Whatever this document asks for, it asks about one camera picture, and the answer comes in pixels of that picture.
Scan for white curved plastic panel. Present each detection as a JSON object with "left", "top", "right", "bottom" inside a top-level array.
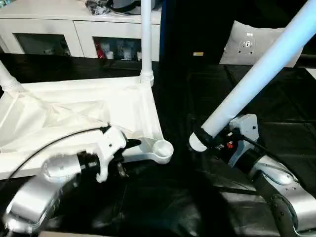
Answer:
[{"left": 219, "top": 20, "right": 307, "bottom": 68}]

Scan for white plastic table top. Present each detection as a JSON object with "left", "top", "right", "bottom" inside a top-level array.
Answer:
[{"left": 0, "top": 75, "right": 175, "bottom": 179}]

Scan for white plastic table leg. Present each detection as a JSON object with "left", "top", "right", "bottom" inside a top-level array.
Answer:
[
  {"left": 188, "top": 0, "right": 316, "bottom": 153},
  {"left": 0, "top": 60, "right": 23, "bottom": 94},
  {"left": 139, "top": 0, "right": 156, "bottom": 86}
]

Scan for black left wrist camera cable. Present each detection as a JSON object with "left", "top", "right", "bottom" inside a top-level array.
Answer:
[{"left": 7, "top": 125, "right": 110, "bottom": 179}]

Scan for grey rounded device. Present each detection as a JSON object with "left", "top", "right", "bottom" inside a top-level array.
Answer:
[{"left": 111, "top": 0, "right": 164, "bottom": 13}]

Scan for white glass-door cabinet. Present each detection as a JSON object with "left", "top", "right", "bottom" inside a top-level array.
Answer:
[{"left": 0, "top": 4, "right": 163, "bottom": 62}]

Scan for black tangled clutter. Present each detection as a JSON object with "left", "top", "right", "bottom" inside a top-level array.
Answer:
[{"left": 85, "top": 0, "right": 112, "bottom": 15}]

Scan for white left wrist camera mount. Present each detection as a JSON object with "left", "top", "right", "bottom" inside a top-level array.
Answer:
[{"left": 95, "top": 124, "right": 128, "bottom": 184}]

